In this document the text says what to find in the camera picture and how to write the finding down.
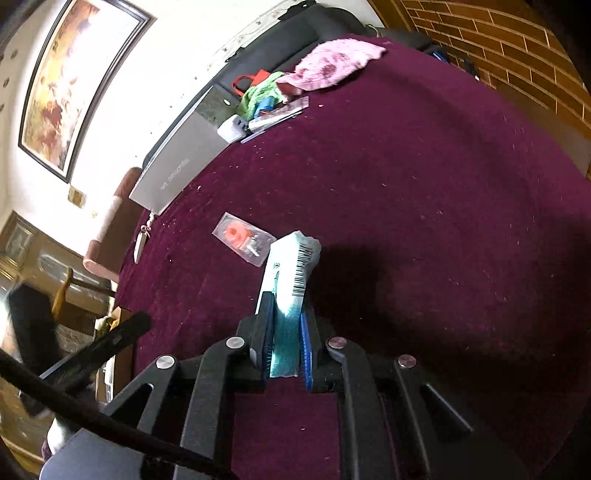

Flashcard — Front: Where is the maroon tablecloth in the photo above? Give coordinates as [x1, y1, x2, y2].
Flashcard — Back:
[115, 34, 591, 480]

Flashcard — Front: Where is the flat packet of pens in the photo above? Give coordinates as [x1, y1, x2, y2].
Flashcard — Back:
[240, 96, 311, 145]

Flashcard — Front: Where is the clear packet with orange part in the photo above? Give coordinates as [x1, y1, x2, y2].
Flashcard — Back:
[212, 211, 279, 267]

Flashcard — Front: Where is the white keychain tag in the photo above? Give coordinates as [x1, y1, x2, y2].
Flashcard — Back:
[134, 210, 156, 265]

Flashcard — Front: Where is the teal tissue packet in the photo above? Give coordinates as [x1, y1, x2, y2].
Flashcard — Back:
[256, 230, 322, 380]

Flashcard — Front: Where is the wooden brick pattern counter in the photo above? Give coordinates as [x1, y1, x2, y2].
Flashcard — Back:
[369, 0, 591, 182]

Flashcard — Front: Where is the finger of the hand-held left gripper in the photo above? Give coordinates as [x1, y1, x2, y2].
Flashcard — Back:
[39, 313, 153, 385]
[7, 284, 61, 370]

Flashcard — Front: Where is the pink cloth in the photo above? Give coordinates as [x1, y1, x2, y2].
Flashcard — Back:
[276, 39, 387, 96]

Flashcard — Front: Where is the red bag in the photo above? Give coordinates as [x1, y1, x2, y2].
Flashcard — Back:
[232, 69, 271, 99]

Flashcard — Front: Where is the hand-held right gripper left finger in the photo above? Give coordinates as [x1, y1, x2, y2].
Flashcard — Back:
[108, 292, 276, 480]

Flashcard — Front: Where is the white power adapter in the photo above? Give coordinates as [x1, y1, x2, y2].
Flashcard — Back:
[217, 115, 251, 144]

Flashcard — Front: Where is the framed painting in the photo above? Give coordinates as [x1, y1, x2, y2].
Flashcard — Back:
[17, 0, 158, 184]

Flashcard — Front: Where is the silver grey box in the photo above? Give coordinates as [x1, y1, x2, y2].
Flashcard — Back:
[129, 85, 242, 219]

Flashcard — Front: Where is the black sofa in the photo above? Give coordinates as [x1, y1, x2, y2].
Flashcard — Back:
[143, 4, 371, 172]

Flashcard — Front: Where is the green cloth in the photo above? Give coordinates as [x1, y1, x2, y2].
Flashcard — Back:
[238, 71, 290, 119]

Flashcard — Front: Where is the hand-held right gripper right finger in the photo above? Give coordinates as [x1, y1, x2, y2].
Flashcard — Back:
[299, 310, 474, 480]

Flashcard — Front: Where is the wooden box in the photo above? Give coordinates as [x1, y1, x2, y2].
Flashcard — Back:
[95, 305, 136, 408]

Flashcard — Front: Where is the pink upholstered chair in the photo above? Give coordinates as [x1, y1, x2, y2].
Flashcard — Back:
[83, 167, 145, 283]

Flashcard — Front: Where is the black cable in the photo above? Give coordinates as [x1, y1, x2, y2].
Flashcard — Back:
[0, 348, 237, 480]

